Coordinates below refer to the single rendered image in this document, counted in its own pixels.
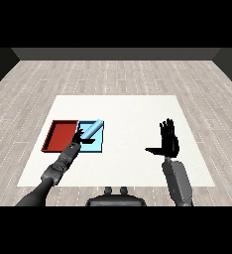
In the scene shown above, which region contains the light blue shallow open box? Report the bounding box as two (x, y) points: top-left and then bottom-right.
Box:
(76, 119), (105, 154)

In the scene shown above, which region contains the red shallow open box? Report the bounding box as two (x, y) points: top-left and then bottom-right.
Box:
(41, 119), (79, 154)

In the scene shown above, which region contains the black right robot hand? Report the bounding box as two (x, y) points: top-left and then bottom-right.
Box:
(145, 117), (180, 159)

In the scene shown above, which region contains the dark grey robot body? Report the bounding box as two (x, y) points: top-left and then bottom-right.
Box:
(85, 187), (148, 207)

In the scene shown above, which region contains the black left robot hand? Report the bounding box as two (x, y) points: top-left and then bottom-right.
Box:
(71, 128), (96, 145)

